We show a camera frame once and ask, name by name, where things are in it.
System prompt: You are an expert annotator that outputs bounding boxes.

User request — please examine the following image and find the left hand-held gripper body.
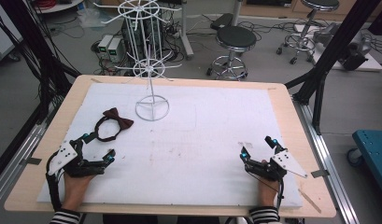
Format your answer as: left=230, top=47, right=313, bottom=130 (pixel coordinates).
left=47, top=139, right=108, bottom=179

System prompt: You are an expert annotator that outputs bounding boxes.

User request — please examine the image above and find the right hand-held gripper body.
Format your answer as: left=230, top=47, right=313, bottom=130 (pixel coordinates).
left=244, top=149, right=309, bottom=183

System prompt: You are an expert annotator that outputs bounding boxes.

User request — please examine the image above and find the brown bow headband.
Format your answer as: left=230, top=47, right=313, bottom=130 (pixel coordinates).
left=94, top=106, right=134, bottom=143

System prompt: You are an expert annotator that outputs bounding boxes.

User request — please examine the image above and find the person's left hand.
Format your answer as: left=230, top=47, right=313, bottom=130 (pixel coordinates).
left=61, top=172, right=97, bottom=213

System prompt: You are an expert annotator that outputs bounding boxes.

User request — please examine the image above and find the person's right hand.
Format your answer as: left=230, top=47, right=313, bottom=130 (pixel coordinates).
left=257, top=159, right=280, bottom=209

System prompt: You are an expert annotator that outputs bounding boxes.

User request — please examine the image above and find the grey tape piece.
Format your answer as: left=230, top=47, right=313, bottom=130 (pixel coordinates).
left=18, top=156, right=43, bottom=166
left=310, top=169, right=331, bottom=179

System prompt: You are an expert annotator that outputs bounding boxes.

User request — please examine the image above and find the light wooden table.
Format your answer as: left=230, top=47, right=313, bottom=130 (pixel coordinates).
left=3, top=74, right=337, bottom=218

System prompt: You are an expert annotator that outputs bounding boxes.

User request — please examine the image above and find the thin wooden stick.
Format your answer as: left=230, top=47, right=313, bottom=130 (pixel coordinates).
left=297, top=188, right=323, bottom=215

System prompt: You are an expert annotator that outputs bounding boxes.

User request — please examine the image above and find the white foam mat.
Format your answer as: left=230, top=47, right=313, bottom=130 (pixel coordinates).
left=36, top=82, right=304, bottom=209

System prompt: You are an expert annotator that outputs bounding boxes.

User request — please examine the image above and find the blue cart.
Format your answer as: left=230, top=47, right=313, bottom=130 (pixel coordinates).
left=347, top=129, right=382, bottom=202

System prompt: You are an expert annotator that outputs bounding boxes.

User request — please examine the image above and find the white power supply unit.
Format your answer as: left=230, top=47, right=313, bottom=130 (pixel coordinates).
left=97, top=34, right=114, bottom=59
left=106, top=37, right=123, bottom=63

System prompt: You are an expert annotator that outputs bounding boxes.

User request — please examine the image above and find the black round stool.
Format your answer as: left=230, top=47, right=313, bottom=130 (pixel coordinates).
left=205, top=25, right=258, bottom=82
left=276, top=0, right=341, bottom=65

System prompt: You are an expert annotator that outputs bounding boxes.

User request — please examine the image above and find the grey machine on white board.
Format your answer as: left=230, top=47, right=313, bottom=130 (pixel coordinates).
left=293, top=21, right=382, bottom=73

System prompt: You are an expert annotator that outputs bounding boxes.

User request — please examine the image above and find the black flat box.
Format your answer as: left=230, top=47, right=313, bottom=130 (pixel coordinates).
left=209, top=12, right=234, bottom=31

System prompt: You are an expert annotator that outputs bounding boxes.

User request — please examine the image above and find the grey metal stand leg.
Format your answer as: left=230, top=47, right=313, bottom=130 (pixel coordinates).
left=178, top=0, right=195, bottom=61

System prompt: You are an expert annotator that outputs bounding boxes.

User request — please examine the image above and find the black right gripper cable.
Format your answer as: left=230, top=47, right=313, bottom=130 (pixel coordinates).
left=247, top=171, right=286, bottom=211

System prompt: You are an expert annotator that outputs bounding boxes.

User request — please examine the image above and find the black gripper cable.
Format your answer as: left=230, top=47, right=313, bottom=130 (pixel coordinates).
left=44, top=154, right=64, bottom=213
left=247, top=171, right=286, bottom=211

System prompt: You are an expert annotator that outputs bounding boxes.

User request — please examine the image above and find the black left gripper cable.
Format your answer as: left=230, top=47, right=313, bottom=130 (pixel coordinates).
left=44, top=154, right=64, bottom=213

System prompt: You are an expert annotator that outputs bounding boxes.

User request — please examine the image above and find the aluminium rail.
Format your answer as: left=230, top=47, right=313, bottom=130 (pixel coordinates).
left=0, top=99, right=66, bottom=204
left=291, top=98, right=361, bottom=224

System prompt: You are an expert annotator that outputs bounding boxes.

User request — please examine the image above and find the black metal frame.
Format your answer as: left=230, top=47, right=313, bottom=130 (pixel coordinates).
left=284, top=0, right=382, bottom=135
left=0, top=0, right=82, bottom=185

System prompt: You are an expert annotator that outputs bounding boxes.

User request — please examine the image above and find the white wire display rack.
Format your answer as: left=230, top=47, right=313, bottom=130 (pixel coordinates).
left=92, top=0, right=183, bottom=122

